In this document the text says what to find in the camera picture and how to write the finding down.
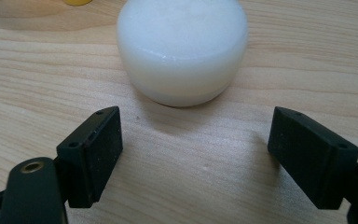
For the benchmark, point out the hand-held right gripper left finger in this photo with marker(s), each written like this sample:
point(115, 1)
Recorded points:
point(93, 158)

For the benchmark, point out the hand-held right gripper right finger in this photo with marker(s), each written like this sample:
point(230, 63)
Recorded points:
point(310, 158)

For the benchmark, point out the white plastic jar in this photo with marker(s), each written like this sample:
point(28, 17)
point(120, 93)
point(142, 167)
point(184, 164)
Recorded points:
point(180, 49)

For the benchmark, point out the yellow round object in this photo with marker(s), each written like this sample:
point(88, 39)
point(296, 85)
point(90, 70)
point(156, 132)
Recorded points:
point(77, 2)

